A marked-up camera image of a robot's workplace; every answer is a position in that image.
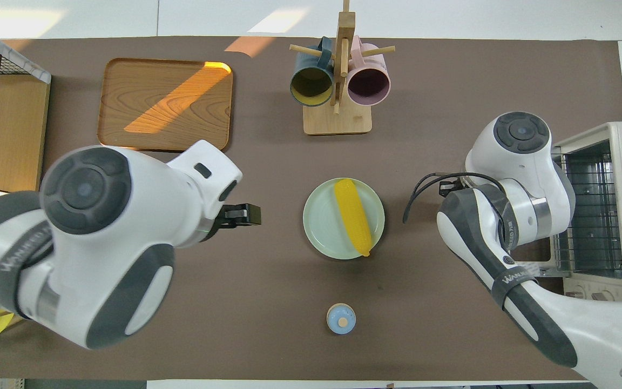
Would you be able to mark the pink mug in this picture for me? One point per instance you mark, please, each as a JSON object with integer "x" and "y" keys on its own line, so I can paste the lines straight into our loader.
{"x": 367, "y": 86}

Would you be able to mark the wooden mug rack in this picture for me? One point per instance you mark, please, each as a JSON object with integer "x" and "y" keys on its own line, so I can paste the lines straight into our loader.
{"x": 338, "y": 121}

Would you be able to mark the pale green plate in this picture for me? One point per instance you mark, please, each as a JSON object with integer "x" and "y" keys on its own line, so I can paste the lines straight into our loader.
{"x": 322, "y": 227}

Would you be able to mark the brown table mat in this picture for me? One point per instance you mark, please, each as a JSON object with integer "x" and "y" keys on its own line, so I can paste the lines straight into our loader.
{"x": 289, "y": 297}

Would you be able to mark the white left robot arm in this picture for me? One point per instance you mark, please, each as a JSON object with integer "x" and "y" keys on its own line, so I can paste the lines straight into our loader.
{"x": 100, "y": 243}

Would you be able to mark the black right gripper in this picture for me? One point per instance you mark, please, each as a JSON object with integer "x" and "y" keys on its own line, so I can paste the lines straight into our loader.
{"x": 453, "y": 189}

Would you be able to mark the dark teal mug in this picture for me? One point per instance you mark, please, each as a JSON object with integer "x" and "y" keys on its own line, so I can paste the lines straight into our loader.
{"x": 311, "y": 89}

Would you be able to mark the wooden serving tray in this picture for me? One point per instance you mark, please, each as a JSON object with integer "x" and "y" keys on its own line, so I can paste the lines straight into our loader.
{"x": 165, "y": 108}

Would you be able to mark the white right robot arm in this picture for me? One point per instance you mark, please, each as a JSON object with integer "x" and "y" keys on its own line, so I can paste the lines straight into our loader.
{"x": 516, "y": 162}

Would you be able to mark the yellow corn cob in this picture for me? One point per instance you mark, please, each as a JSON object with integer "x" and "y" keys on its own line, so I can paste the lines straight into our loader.
{"x": 351, "y": 216}

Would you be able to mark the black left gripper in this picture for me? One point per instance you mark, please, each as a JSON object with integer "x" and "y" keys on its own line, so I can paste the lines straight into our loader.
{"x": 216, "y": 221}

